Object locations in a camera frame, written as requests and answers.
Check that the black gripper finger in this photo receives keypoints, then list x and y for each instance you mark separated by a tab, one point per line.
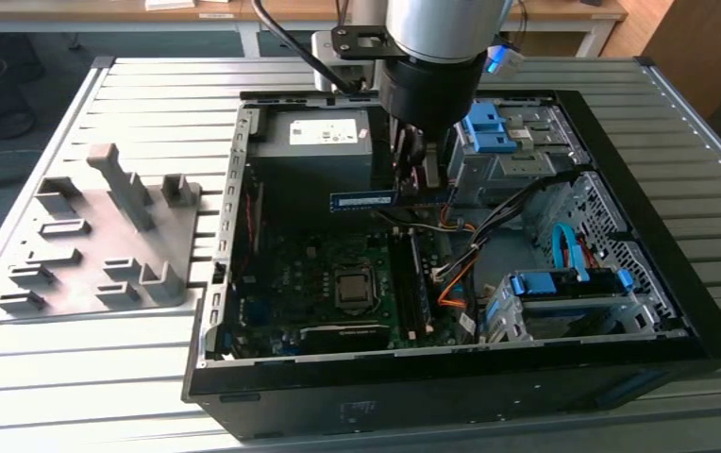
407	160
437	165

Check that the blue RAM stick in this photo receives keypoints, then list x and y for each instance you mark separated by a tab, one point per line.
361	200

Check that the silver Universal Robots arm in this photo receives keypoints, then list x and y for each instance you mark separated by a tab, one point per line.
442	28

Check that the grey metal drive cage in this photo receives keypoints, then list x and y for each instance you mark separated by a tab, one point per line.
511	174

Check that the grey power supply unit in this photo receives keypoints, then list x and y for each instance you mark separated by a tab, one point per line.
310	160

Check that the silver CPU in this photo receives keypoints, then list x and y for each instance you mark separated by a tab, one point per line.
353	287

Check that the blue carrier with black disk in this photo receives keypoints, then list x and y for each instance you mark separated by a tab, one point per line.
533	284

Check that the green motherboard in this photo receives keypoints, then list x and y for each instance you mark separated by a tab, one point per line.
298	283

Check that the black graphics card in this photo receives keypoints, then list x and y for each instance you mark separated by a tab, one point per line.
345	337

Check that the grey metal disk bay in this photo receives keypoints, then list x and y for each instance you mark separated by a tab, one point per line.
587	316

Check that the brown wooden cabinet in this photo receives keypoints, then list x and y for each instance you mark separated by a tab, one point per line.
706	47

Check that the black open PC case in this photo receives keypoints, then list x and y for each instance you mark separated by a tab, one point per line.
461	377

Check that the white box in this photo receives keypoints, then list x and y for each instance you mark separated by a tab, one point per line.
168	4

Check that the grey plastic parts rack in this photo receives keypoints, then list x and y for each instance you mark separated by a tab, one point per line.
115	236

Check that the wooden desk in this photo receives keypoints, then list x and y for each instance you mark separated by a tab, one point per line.
83	11

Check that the small silver wrist camera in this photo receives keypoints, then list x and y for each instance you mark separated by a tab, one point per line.
502	59

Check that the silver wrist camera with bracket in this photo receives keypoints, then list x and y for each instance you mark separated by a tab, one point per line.
329	61

